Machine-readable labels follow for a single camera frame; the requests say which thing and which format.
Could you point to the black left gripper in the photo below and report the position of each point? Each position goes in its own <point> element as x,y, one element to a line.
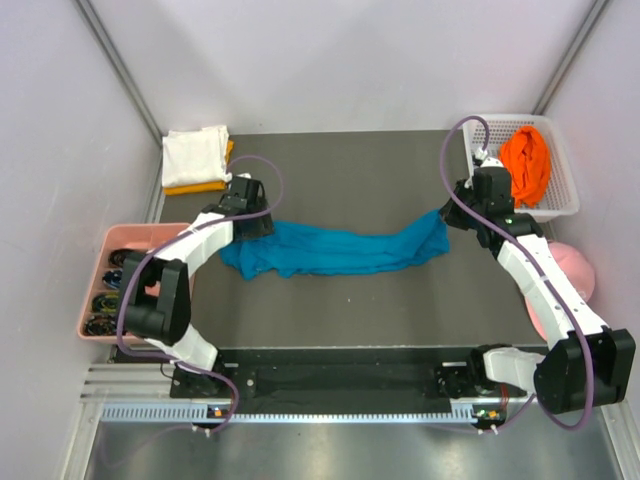
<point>262,228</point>

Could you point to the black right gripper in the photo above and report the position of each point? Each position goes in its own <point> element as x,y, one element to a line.
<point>450,218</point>

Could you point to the blue t shirt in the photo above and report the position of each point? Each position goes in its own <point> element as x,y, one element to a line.
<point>297,249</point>

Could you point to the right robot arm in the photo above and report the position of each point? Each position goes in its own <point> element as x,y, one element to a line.
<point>587,363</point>

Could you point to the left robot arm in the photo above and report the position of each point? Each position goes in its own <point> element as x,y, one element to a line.
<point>155,290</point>

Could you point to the yellow folded t shirt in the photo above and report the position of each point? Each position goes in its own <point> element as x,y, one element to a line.
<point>200,188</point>

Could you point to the orange crumpled t shirt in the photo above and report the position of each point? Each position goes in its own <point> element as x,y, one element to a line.
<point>528,159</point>

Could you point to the white folded t shirt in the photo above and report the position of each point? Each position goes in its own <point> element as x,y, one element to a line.
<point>214,136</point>

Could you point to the white perforated plastic basket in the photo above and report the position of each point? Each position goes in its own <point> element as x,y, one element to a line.
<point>560,197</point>

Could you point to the pink cap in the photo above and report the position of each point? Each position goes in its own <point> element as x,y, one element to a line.
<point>578,271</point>

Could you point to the pink compartment tray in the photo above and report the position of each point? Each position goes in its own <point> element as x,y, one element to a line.
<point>139,237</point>

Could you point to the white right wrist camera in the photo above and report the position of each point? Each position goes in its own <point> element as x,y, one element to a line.
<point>482,159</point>

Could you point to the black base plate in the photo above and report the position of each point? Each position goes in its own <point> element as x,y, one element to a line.
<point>434,356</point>

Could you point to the grey slotted cable duct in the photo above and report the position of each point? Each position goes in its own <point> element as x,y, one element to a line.
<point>459,413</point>

